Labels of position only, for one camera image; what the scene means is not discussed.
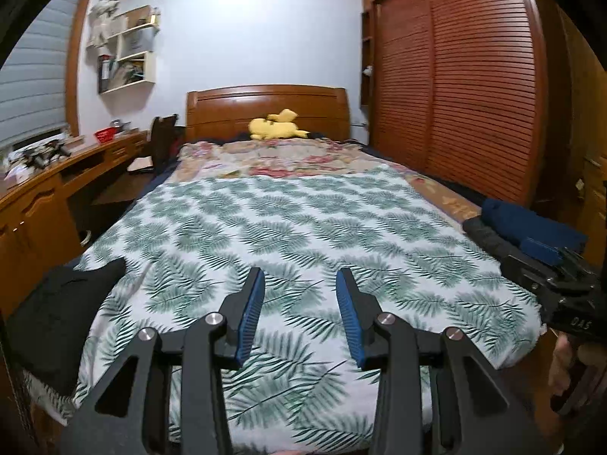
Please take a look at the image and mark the yellow plush toy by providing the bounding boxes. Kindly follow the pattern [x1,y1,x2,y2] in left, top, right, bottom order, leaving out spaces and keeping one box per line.
[248,109,311,141]

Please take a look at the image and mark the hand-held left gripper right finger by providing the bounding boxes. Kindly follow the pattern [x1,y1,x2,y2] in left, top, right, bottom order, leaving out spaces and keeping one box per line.
[335,268,546,455]

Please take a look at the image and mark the wooden louvred wardrobe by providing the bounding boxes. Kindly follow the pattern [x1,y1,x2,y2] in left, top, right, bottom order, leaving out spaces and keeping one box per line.
[360,0,551,207]

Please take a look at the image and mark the black gadgets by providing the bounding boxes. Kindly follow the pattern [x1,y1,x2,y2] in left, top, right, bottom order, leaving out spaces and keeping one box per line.
[26,141,71,169]

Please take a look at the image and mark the wooden desk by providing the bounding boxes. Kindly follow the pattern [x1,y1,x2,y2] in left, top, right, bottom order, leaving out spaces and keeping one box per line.
[0,130,150,314]

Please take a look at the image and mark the person's right hand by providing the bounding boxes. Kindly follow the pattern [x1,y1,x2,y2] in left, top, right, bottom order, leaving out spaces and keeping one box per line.
[547,334,577,413]

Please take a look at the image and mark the tied beige curtain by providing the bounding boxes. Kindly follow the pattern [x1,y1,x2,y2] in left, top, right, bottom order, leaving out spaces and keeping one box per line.
[88,0,131,48]

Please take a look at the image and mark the white wall shelf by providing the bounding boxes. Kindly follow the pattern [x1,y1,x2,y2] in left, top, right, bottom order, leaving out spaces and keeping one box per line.
[85,6,159,94]

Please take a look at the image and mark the floral quilt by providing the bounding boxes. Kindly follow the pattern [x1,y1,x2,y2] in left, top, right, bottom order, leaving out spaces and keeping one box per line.
[176,140,480,219]

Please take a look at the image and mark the black garment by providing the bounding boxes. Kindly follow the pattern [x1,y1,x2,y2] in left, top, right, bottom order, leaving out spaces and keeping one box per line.
[7,258,126,392]

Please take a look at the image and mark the wooden bed headboard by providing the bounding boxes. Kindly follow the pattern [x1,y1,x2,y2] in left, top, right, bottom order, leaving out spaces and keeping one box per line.
[186,85,351,144]

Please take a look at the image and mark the dark padded garment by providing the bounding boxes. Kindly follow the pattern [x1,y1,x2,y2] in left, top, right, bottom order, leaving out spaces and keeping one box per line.
[462,217,527,266]

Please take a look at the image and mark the dark wooden chair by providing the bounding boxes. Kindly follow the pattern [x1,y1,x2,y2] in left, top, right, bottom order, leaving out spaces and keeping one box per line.
[92,114,183,204]

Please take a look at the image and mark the dark blue suit jacket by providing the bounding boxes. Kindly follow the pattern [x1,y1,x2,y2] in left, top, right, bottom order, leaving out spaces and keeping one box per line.
[481,198,589,252]

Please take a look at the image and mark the grey window blind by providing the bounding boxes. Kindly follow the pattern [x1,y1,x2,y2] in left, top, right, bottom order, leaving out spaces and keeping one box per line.
[0,0,81,147]

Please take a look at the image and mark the leaf print blanket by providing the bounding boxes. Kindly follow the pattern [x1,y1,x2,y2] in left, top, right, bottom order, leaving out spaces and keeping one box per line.
[73,173,544,455]

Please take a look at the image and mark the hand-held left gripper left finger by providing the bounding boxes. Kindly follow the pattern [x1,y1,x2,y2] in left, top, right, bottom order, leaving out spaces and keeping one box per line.
[59,267,266,455]

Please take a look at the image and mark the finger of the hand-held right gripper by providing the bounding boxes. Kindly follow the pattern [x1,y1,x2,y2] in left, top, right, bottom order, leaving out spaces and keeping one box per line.
[503,251,565,295]
[519,238,577,266]

